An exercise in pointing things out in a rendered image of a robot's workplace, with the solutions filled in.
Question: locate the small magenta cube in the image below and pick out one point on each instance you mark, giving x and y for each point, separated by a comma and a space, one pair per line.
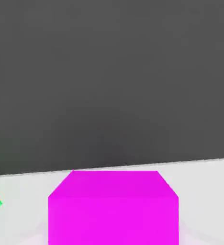
113, 210

